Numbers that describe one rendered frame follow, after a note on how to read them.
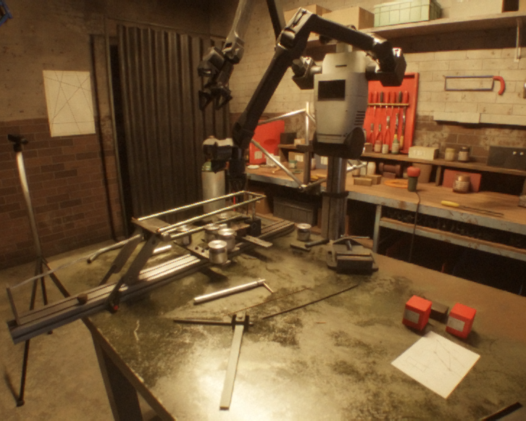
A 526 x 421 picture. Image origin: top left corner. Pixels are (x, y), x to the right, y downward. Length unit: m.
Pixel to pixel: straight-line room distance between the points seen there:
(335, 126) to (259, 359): 1.13
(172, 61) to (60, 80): 1.08
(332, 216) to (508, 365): 1.10
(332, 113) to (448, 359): 1.13
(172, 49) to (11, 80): 1.47
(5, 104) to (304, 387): 3.22
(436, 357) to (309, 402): 0.27
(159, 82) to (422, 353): 3.21
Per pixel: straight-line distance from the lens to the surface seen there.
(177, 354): 0.65
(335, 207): 1.60
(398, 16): 2.65
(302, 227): 1.11
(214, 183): 2.80
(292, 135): 3.27
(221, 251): 0.86
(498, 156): 2.54
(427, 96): 2.78
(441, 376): 0.66
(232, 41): 1.37
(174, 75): 3.53
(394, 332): 0.73
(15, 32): 3.51
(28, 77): 3.46
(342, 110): 1.49
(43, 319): 0.79
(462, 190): 2.42
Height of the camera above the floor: 1.31
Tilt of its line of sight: 17 degrees down
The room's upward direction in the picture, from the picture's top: straight up
